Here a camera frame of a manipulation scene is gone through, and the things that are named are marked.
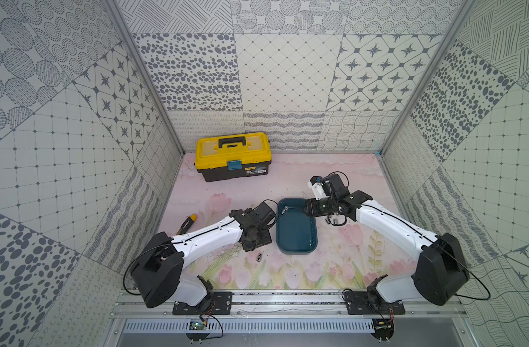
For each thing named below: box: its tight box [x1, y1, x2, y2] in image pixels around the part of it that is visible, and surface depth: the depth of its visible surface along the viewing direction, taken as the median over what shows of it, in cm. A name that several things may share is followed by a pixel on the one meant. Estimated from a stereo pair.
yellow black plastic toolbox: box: [194, 132, 272, 183], surface depth 102 cm
